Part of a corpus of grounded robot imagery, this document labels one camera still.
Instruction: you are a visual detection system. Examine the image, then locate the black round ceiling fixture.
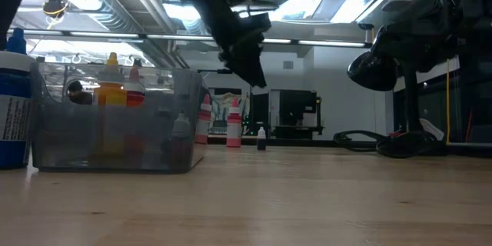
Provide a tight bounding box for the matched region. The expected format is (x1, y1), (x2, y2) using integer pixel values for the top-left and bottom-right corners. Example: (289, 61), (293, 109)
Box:
(42, 0), (70, 19)

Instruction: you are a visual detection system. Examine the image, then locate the black workstation cabinet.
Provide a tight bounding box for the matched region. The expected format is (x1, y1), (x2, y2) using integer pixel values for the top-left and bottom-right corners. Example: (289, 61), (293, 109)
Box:
(268, 88), (324, 139)

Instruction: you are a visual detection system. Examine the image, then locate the black lamp cable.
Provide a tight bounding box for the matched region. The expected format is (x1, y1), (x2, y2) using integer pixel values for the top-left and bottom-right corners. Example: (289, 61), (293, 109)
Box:
(332, 129), (387, 153)

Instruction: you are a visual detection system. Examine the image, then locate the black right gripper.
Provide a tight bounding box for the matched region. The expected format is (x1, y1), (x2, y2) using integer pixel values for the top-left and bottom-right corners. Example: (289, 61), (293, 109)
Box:
(380, 0), (476, 73)

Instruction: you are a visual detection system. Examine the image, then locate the large magenta food coloring bottle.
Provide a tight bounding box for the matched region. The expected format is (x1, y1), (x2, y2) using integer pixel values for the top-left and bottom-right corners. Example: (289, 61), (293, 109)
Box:
(194, 93), (213, 145)

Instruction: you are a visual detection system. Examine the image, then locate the smoky transparent plastic bin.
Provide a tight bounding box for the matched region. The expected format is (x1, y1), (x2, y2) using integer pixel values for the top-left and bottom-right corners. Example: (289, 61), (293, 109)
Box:
(30, 61), (207, 174)

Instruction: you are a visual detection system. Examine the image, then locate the large orange food coloring bottle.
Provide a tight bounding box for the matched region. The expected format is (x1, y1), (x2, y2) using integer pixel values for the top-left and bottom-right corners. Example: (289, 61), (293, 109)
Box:
(123, 64), (147, 155)

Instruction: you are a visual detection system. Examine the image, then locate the black frame stand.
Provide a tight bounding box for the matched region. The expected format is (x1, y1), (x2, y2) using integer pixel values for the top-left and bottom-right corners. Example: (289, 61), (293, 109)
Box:
(197, 68), (254, 131)

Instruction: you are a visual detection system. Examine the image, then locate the dark grey side desk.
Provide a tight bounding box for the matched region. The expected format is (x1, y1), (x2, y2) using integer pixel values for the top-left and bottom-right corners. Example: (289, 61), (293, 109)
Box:
(445, 141), (492, 158)

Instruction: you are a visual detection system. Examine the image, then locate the white hanging cloth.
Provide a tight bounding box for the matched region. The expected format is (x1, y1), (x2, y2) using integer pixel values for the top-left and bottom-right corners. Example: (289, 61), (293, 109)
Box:
(210, 91), (247, 124)

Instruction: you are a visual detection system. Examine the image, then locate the person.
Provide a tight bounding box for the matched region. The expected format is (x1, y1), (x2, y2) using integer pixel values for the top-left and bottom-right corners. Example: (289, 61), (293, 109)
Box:
(65, 79), (94, 105)

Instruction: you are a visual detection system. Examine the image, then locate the red hanging cable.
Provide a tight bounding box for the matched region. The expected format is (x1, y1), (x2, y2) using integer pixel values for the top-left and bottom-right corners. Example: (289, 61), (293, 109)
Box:
(464, 109), (473, 143)

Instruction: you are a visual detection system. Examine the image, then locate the white corner label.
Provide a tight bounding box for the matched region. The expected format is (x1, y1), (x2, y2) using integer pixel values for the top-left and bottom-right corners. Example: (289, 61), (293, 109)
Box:
(418, 118), (445, 141)

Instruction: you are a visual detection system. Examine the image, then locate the black aluminium table frame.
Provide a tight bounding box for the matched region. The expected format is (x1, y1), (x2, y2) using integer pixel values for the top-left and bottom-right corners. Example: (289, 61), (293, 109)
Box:
(205, 137), (335, 148)

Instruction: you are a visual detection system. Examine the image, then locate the ribbed silver ventilation duct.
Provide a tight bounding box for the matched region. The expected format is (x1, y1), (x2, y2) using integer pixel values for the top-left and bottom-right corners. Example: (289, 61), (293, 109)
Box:
(36, 0), (144, 34)

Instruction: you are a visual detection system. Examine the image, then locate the black monitor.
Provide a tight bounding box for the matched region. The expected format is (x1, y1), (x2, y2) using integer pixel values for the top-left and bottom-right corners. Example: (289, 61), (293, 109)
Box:
(251, 91), (270, 136)

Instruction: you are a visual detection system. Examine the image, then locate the large blue food coloring bottle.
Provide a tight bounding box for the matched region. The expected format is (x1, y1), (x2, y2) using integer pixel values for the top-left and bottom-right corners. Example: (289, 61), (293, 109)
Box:
(0, 26), (36, 170)

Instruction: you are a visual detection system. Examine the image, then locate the large pink food coloring bottle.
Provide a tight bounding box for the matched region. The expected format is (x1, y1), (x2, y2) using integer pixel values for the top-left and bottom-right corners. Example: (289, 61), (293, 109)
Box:
(226, 98), (243, 148)

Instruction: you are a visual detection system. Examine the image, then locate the large yellow food coloring bottle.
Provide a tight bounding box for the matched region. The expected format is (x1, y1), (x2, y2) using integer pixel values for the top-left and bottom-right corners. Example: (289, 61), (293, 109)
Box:
(94, 52), (128, 158)

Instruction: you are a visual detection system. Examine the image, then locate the long ceiling light strip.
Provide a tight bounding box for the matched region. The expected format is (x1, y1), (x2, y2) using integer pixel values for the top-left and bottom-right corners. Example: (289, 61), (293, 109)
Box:
(7, 28), (372, 48)

